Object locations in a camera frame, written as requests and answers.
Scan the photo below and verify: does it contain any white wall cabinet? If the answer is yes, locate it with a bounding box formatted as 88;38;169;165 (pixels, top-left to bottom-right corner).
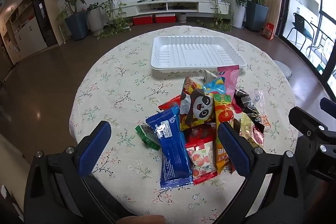
0;0;48;64

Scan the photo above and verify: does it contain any black silver snack packet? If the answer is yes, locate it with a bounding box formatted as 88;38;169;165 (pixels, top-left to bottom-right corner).
234;88;263;130

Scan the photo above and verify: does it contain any green snack packet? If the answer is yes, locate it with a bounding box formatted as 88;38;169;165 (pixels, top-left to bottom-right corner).
135;124;161;151

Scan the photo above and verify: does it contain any clear packet with round label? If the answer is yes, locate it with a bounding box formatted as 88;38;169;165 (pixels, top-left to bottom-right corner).
253;90;271;131

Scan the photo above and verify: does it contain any red fruit candy packet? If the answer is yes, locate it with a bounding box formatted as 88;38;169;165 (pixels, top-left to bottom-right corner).
185;140;218;185

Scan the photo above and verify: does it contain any trailing pothos plant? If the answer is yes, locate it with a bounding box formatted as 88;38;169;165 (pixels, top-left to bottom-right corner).
97;0;132;39

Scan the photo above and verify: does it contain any white round appliance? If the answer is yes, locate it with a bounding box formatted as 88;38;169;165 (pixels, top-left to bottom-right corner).
272;60;293;80

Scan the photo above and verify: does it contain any person's left hand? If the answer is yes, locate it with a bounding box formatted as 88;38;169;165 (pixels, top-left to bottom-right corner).
115;215;166;224

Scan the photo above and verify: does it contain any plant in tall white pot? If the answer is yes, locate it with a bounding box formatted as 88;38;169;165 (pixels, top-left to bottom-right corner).
226;0;248;29

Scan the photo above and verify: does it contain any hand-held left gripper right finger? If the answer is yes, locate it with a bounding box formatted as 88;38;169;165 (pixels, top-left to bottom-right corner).
217;122;305;224

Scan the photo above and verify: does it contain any light blue snack packet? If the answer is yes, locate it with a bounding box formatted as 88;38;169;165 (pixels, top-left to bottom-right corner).
203;77;226;96

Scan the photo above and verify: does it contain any panda print snack packet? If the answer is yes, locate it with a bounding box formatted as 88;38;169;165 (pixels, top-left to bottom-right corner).
180;77;217;131

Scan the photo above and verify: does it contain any black metal chair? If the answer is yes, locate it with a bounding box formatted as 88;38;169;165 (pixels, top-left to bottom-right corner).
286;13;315;50

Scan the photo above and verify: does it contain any red storage box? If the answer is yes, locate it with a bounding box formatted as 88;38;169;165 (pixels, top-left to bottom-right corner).
154;14;177;24
133;15;153;26

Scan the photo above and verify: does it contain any pink snack packet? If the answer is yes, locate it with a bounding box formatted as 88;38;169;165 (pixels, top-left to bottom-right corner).
217;65;240;109

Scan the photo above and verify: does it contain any orange snack packet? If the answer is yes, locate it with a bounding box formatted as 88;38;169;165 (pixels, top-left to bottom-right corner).
213;94;235;174

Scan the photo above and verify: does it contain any white television cabinet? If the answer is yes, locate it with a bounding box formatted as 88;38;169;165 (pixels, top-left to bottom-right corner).
119;0;231;21

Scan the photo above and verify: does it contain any plant in white ribbed pot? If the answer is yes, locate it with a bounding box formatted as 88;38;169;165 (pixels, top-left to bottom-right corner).
86;2;104;36

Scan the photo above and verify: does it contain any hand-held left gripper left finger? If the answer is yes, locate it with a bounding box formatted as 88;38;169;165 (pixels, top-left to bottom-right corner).
24;120;137;224

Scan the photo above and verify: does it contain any red chocolate ball bag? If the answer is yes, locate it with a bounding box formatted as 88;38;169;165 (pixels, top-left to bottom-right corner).
158;98;218;146

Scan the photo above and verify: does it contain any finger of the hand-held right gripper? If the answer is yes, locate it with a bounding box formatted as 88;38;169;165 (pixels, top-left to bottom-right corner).
320;97;336;118
289;106;328;138

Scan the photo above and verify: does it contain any gold snack packet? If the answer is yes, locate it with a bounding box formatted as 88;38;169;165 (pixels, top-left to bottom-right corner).
240;112;264;147

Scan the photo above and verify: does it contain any white plastic tray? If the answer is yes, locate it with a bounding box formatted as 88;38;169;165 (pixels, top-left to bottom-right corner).
150;35;248;73

